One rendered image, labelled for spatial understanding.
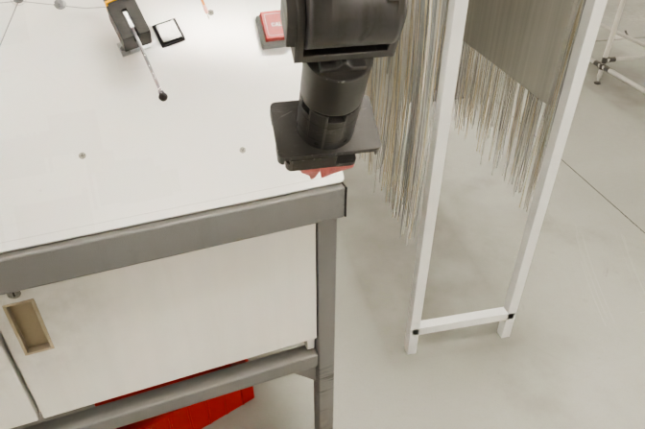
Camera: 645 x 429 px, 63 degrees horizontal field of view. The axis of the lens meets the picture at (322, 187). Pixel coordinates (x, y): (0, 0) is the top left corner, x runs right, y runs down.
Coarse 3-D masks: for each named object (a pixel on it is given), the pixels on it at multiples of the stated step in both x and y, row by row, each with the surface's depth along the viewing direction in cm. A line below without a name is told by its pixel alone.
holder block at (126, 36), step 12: (132, 0) 78; (108, 12) 77; (120, 12) 77; (132, 12) 78; (120, 24) 77; (144, 24) 78; (120, 36) 77; (132, 36) 77; (144, 36) 79; (132, 48) 80
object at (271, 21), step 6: (264, 12) 89; (270, 12) 89; (276, 12) 90; (264, 18) 89; (270, 18) 89; (276, 18) 89; (264, 24) 89; (270, 24) 89; (276, 24) 89; (264, 30) 89; (270, 30) 89; (276, 30) 89; (282, 30) 89; (270, 36) 88; (276, 36) 89; (282, 36) 89
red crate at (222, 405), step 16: (224, 368) 162; (160, 384) 157; (112, 400) 153; (208, 400) 142; (224, 400) 146; (240, 400) 150; (160, 416) 134; (176, 416) 137; (192, 416) 141; (208, 416) 144
